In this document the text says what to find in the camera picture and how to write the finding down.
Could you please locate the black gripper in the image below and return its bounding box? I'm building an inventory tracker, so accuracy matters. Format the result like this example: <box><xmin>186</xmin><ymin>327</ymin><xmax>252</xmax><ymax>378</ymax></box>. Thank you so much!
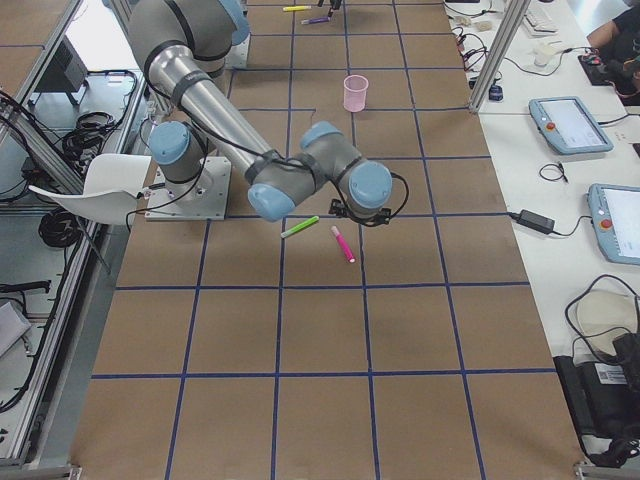
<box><xmin>317</xmin><ymin>0</ymin><xmax>342</xmax><ymax>11</ymax></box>
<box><xmin>328</xmin><ymin>199</ymin><xmax>392</xmax><ymax>226</ymax></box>

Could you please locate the purple highlighter pen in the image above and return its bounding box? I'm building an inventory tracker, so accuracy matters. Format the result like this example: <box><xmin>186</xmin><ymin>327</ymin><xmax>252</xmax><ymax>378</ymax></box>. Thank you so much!
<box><xmin>300</xmin><ymin>16</ymin><xmax>331</xmax><ymax>25</ymax></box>

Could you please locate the pink highlighter pen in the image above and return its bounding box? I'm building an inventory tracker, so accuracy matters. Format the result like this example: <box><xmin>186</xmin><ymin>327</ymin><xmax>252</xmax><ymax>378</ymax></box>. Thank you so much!
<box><xmin>330</xmin><ymin>225</ymin><xmax>356</xmax><ymax>264</ymax></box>

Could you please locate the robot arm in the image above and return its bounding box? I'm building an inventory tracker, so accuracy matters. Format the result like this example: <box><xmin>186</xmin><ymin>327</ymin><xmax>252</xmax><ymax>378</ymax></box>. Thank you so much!
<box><xmin>128</xmin><ymin>1</ymin><xmax>395</xmax><ymax>226</ymax></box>

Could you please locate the pink mesh cup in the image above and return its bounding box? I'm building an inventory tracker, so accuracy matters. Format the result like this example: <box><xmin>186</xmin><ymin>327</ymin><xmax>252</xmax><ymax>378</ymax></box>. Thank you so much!
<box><xmin>343</xmin><ymin>74</ymin><xmax>369</xmax><ymax>113</ymax></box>

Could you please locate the green highlighter pen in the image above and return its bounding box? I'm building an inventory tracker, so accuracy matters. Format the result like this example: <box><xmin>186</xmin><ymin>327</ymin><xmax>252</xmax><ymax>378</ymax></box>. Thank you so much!
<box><xmin>280</xmin><ymin>215</ymin><xmax>320</xmax><ymax>239</ymax></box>

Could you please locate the yellow highlighter pen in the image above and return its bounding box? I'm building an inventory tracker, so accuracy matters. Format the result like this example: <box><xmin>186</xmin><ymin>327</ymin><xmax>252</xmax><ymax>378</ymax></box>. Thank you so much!
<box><xmin>282</xmin><ymin>5</ymin><xmax>313</xmax><ymax>13</ymax></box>

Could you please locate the black power adapter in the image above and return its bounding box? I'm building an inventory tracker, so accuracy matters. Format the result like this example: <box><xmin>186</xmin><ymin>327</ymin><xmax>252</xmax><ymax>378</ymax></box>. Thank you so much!
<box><xmin>508</xmin><ymin>209</ymin><xmax>555</xmax><ymax>235</ymax></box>

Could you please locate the white plastic chair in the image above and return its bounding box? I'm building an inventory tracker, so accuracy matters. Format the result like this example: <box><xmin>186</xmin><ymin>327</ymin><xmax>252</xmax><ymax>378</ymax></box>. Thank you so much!
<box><xmin>29</xmin><ymin>153</ymin><xmax>151</xmax><ymax>225</ymax></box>

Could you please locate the teach pendant tablet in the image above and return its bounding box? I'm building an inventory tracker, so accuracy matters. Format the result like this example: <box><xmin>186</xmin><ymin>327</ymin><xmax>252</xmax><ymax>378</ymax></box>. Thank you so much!
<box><xmin>587</xmin><ymin>184</ymin><xmax>639</xmax><ymax>265</ymax></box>
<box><xmin>528</xmin><ymin>96</ymin><xmax>613</xmax><ymax>155</ymax></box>

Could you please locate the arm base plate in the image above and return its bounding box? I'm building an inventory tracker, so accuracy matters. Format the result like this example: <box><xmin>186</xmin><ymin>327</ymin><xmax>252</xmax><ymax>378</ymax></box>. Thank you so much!
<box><xmin>144</xmin><ymin>156</ymin><xmax>232</xmax><ymax>221</ymax></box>

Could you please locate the aluminium frame post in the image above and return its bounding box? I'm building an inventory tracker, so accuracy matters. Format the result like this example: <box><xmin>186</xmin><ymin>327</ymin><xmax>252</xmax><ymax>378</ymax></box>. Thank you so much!
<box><xmin>468</xmin><ymin>0</ymin><xmax>530</xmax><ymax>114</ymax></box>

